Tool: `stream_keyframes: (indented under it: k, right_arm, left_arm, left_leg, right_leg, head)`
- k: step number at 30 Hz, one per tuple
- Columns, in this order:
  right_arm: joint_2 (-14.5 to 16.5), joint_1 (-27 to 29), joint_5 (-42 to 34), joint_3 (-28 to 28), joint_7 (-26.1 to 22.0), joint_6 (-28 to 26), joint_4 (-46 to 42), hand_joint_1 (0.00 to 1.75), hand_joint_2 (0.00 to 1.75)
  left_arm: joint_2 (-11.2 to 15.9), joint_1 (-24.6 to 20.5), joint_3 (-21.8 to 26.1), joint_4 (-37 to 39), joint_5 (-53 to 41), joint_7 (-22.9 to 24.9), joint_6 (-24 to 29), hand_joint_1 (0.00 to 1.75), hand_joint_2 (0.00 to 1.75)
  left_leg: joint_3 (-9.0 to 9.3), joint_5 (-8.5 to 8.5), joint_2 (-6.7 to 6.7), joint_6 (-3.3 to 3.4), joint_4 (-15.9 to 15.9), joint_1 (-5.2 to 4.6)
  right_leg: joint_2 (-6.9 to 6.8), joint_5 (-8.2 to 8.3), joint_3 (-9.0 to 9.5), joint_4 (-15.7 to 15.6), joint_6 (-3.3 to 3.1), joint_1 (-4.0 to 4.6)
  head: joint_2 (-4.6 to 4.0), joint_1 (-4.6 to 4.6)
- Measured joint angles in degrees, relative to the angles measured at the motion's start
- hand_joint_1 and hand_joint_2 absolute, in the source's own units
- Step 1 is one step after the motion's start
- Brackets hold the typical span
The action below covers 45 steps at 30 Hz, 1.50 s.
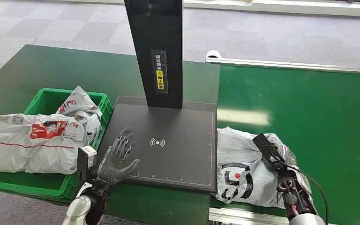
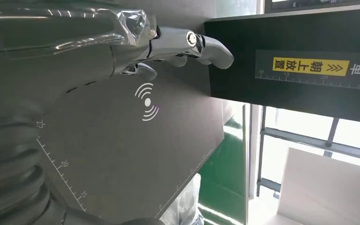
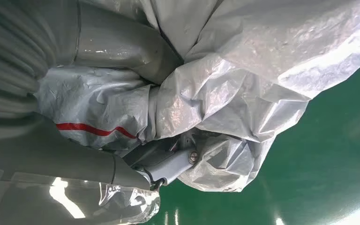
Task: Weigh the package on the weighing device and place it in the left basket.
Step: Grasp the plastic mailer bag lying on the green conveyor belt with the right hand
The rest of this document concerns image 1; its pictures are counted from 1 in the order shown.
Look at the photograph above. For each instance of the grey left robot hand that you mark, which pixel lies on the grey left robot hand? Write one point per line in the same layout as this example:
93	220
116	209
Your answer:
114	169

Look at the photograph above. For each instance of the small grey package red print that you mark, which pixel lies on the small grey package red print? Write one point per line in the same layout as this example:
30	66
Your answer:
80	104

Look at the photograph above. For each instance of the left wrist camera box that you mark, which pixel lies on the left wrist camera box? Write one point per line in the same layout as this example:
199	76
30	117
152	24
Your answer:
86	155

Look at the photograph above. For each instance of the green plastic basket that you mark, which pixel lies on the green plastic basket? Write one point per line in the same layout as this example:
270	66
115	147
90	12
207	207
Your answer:
48	184

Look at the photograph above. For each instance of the black and yellow column label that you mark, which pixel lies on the black and yellow column label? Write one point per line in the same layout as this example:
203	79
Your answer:
159	71

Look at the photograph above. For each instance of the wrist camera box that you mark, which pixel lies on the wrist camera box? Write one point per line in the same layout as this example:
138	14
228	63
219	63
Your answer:
86	155
267	149

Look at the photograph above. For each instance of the black weighing scale with column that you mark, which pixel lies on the black weighing scale with column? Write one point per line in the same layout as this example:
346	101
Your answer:
173	155

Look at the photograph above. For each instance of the short aluminium conveyor frame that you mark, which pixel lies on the short aluminium conveyor frame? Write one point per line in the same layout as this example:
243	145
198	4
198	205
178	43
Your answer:
245	217

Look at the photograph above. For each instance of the long aluminium conveyor rail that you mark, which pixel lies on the long aluminium conveyor rail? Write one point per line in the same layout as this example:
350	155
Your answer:
291	65

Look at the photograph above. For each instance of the large grey package red print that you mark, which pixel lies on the large grey package red print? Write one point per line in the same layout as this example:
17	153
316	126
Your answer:
27	152

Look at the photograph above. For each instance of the white conveyor roller cap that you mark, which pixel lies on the white conveyor roller cap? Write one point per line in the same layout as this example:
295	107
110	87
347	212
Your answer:
213	55

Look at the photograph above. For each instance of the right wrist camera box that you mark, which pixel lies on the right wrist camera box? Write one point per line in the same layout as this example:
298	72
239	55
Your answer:
267	149

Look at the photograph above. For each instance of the grey package with black print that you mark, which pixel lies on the grey package with black print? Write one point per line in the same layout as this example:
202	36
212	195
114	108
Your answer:
239	155

